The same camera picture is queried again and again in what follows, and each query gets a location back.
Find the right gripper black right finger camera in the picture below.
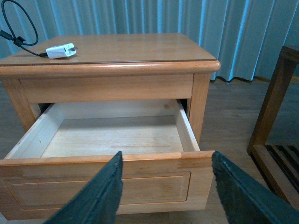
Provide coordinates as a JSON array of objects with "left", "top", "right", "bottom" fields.
[{"left": 212, "top": 151, "right": 299, "bottom": 224}]

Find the black charger cable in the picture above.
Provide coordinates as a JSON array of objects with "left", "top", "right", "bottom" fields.
[{"left": 0, "top": 0, "right": 48, "bottom": 58}]

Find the wooden drawer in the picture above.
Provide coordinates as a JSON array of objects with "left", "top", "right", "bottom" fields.
[{"left": 0, "top": 98, "right": 215, "bottom": 221}]

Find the white charger adapter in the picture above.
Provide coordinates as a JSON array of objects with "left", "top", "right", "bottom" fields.
[{"left": 46, "top": 43, "right": 78, "bottom": 59}]

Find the pale blue pleated curtain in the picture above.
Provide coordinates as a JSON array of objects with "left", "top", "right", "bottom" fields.
[{"left": 0, "top": 0, "right": 299, "bottom": 81}]

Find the dark wooden slatted furniture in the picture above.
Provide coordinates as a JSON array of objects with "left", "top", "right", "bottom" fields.
[{"left": 247, "top": 46, "right": 299, "bottom": 209}]

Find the light wooden nightstand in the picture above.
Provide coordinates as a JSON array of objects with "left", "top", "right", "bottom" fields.
[{"left": 0, "top": 33, "right": 221, "bottom": 140}]

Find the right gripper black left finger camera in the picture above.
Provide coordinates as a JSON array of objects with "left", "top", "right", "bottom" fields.
[{"left": 45, "top": 151, "right": 123, "bottom": 224}]

